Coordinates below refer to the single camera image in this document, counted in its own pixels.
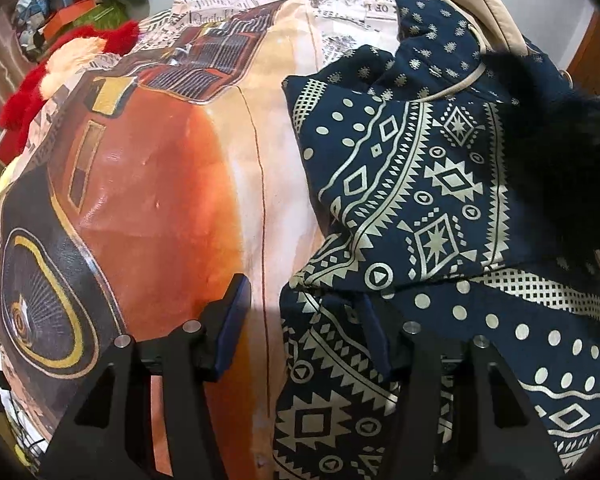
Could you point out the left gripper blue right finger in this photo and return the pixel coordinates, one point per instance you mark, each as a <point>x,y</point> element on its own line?
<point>461,412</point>

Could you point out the orange box on pile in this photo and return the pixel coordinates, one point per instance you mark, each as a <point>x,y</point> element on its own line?
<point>66,16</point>

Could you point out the green patterned storage box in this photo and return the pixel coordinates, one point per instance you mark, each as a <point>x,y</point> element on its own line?
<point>103,16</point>

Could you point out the printed newspaper pattern bedspread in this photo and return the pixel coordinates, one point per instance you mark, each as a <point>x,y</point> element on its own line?
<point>147,182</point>

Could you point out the navy patterned hooded garment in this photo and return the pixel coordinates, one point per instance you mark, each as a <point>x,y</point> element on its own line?
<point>404,152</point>

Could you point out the brown wooden door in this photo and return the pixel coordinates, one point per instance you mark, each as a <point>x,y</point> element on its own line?
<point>584,68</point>

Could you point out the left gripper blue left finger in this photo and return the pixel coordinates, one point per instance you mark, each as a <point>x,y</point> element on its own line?
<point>106,430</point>

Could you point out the red plush toy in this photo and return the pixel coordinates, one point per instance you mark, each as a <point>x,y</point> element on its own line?
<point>69,54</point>

